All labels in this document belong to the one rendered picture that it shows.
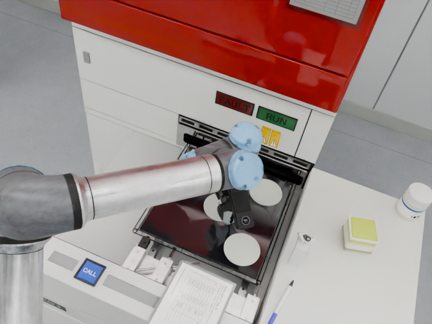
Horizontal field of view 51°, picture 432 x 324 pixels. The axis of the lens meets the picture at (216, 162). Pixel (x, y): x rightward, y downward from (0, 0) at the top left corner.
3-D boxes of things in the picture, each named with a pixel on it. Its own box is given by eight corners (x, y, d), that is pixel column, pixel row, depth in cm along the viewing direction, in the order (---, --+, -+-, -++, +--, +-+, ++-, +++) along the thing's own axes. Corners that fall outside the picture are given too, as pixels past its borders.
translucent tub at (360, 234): (340, 227, 124) (348, 214, 118) (367, 232, 124) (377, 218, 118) (341, 251, 119) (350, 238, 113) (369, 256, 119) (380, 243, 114)
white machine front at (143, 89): (88, 107, 163) (74, 8, 132) (303, 189, 150) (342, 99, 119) (83, 112, 161) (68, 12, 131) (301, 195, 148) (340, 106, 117)
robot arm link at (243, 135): (220, 125, 101) (251, 114, 105) (215, 157, 109) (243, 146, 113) (240, 149, 97) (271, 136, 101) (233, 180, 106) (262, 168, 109)
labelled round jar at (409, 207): (396, 198, 132) (410, 178, 125) (420, 207, 131) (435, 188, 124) (393, 216, 128) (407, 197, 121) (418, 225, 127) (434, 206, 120)
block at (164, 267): (161, 261, 120) (162, 256, 118) (173, 266, 120) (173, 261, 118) (147, 287, 115) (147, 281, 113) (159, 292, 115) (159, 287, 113)
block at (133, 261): (135, 249, 122) (134, 244, 120) (146, 254, 121) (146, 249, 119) (119, 274, 117) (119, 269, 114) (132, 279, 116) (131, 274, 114)
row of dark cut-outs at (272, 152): (179, 120, 146) (180, 114, 144) (308, 168, 139) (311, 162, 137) (179, 121, 146) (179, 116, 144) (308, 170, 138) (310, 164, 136)
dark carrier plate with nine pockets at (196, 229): (190, 147, 146) (190, 146, 146) (290, 185, 140) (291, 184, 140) (139, 229, 124) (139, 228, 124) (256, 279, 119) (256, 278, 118)
